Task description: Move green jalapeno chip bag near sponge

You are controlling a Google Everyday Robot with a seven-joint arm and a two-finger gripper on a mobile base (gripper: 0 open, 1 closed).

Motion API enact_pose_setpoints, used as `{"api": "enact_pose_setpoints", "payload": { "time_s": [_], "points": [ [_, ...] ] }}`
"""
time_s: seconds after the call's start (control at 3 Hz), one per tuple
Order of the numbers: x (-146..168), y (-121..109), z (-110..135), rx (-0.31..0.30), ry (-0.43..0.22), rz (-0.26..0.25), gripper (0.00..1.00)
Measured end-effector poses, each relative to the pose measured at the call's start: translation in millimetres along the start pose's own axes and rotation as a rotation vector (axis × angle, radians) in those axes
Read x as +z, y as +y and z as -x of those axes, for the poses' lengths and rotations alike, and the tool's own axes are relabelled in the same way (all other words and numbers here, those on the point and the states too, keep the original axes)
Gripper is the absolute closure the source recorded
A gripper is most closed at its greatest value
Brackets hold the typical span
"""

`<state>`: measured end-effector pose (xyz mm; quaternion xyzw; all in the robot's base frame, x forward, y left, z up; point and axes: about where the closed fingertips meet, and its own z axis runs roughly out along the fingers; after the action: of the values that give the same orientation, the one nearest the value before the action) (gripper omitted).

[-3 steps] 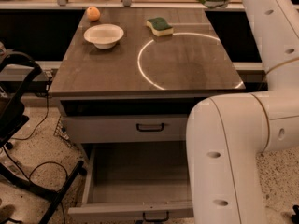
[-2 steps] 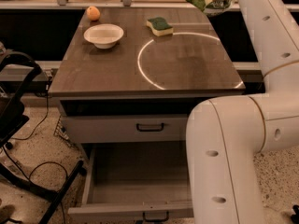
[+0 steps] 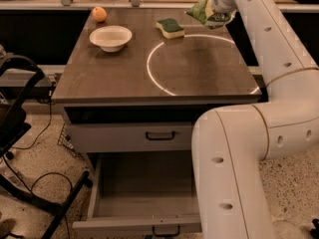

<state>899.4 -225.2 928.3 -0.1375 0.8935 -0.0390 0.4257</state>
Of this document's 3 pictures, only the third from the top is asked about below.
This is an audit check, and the black floor cable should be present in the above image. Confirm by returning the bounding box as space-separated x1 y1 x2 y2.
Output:
0 83 74 239

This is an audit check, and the closed grey upper drawer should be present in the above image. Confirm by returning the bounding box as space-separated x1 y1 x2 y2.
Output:
66 122 192 153

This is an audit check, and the open grey bottom drawer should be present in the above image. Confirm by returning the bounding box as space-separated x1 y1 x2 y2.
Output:
73 150 201 237

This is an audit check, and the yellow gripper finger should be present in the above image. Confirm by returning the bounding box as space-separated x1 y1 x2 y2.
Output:
205 0 214 18

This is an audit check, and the orange fruit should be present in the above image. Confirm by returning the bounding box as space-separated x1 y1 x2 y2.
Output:
92 7 108 23

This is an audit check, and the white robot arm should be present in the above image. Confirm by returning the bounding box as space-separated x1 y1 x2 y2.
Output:
191 0 319 239

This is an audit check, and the green and yellow sponge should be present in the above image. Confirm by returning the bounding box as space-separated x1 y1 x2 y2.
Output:
156 18 185 39

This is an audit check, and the white bowl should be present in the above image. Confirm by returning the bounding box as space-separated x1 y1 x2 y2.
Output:
89 26 133 53

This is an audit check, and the grey drawer cabinet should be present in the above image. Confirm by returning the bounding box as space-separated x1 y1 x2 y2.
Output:
51 7 262 239

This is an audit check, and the green jalapeno chip bag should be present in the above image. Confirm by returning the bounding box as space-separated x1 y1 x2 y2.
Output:
186 0 236 29

